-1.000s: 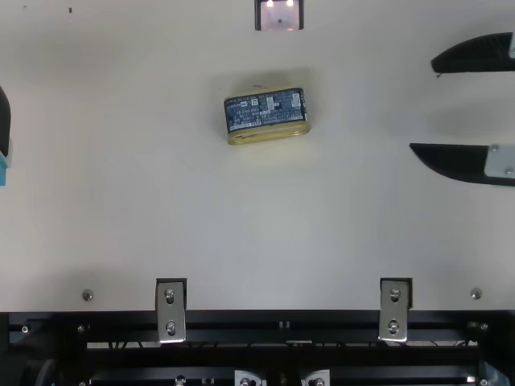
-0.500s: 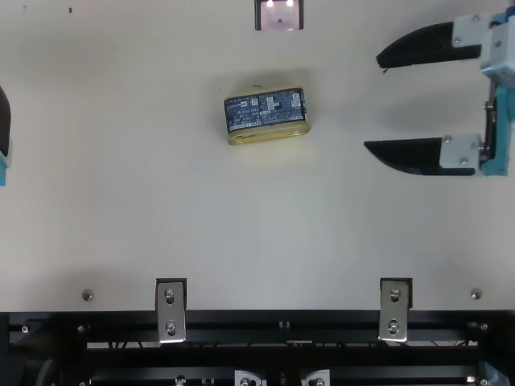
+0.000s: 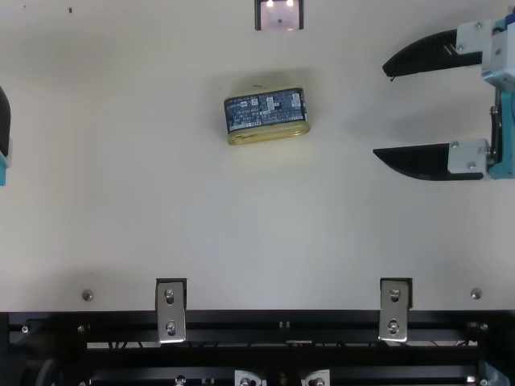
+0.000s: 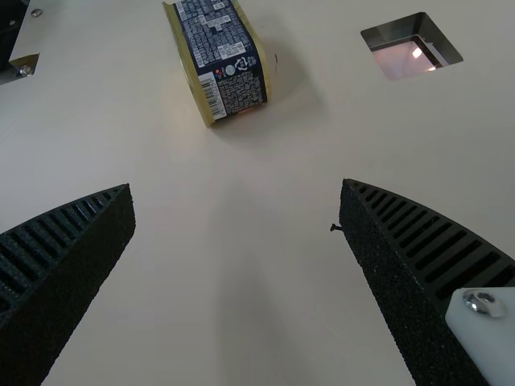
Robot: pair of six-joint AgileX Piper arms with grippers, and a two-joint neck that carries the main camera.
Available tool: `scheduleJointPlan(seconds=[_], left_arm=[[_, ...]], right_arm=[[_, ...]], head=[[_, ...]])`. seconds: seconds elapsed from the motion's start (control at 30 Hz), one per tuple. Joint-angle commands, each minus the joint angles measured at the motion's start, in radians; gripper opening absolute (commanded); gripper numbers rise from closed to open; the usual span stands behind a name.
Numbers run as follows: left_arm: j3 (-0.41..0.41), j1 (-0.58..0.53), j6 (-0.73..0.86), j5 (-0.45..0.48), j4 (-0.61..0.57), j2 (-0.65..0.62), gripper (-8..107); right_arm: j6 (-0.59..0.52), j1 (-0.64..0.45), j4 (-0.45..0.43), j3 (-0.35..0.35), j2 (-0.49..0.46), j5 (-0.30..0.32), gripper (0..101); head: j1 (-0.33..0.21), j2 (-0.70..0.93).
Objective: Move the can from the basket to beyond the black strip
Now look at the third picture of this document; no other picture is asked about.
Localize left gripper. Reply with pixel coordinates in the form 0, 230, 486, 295
0, 85, 15, 187

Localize small square scanner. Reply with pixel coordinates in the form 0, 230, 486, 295
254, 0, 304, 31

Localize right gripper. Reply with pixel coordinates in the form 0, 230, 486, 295
372, 7, 515, 182

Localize rectangular tin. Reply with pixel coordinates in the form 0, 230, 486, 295
223, 86, 311, 146

